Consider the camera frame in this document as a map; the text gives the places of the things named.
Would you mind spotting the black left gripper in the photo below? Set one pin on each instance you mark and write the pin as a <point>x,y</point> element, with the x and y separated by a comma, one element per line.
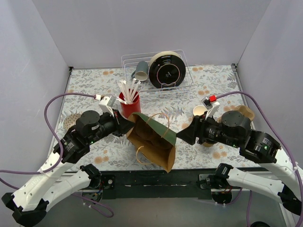
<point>118,123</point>

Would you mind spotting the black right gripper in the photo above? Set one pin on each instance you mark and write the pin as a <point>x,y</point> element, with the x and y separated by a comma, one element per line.
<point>199,130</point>

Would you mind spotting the brown paper coffee cup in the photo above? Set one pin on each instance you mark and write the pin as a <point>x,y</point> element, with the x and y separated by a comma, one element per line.
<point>206,144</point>

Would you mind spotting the green paper bag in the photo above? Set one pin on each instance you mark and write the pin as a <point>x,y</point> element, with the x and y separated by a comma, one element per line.
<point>154,141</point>

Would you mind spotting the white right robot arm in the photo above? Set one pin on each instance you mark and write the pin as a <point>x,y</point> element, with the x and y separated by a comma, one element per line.
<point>259,147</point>

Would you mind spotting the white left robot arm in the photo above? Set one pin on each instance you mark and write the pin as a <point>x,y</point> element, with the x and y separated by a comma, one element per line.
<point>31,202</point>

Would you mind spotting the brown paper cup stack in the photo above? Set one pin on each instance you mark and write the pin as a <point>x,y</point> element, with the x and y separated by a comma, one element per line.
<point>199,110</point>

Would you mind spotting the red ribbed straw holder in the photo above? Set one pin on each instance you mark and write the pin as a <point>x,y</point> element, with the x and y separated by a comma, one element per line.
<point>128,109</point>

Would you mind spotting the white wrapped straw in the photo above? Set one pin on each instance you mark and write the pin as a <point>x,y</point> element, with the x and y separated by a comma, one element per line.
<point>134,87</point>
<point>123,91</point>
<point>128,87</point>
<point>122,101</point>

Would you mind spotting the patterned small bowl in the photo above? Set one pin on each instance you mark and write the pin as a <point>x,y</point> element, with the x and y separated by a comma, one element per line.
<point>71,120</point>

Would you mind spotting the grey ceramic mug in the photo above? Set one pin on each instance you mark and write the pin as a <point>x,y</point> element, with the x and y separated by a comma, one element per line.
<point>141,71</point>

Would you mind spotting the black round plate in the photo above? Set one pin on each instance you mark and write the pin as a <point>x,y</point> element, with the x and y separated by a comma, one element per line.
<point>166,69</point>

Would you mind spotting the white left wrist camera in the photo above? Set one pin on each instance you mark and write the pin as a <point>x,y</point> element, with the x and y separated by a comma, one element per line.
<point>106,104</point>

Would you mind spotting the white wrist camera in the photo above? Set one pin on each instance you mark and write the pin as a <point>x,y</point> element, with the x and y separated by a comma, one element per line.
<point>211,104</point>
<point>106,104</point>

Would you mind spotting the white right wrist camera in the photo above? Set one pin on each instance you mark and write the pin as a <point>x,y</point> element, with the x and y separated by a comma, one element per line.
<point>211,104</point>

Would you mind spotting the white wire dish rack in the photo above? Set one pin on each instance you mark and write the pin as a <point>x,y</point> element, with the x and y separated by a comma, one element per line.
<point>148,91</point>

